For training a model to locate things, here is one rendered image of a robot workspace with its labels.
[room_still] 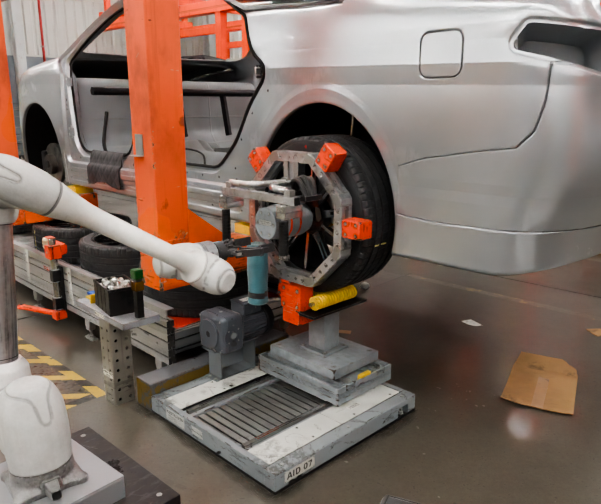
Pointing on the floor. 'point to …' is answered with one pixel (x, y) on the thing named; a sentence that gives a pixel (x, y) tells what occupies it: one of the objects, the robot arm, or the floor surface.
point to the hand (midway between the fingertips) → (259, 244)
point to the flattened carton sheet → (542, 383)
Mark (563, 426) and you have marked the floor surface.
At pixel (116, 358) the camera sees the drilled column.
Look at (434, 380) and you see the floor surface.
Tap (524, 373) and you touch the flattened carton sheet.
